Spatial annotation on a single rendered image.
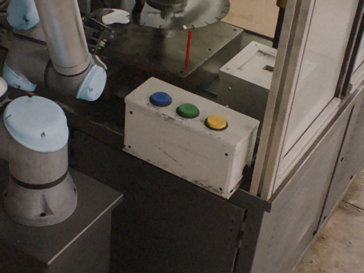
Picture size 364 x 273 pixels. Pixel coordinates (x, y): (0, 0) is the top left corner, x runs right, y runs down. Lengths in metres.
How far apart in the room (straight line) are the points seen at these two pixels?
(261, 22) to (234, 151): 0.85
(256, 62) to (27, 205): 0.66
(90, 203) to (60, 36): 0.37
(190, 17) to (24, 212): 0.66
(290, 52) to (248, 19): 0.90
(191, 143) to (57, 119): 0.31
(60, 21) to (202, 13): 0.57
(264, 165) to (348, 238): 1.16
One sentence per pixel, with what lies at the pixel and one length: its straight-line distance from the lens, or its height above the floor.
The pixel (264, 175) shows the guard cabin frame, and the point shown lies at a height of 0.80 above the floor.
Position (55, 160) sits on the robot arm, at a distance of 1.32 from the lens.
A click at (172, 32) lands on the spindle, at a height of 0.86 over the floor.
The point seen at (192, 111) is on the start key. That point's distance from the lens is 1.44.
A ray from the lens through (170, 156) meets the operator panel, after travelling 1.50.
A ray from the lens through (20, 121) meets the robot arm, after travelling 1.28.
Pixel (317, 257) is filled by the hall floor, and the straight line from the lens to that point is 2.47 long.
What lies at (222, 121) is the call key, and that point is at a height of 0.91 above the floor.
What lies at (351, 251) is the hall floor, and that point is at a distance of 2.53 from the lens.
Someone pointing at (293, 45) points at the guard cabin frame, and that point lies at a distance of 1.28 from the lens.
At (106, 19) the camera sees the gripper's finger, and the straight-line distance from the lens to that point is 1.65.
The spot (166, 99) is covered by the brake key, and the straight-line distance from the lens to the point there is 1.47.
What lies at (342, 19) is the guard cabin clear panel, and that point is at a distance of 1.58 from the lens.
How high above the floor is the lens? 1.73
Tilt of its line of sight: 37 degrees down
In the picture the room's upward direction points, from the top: 6 degrees clockwise
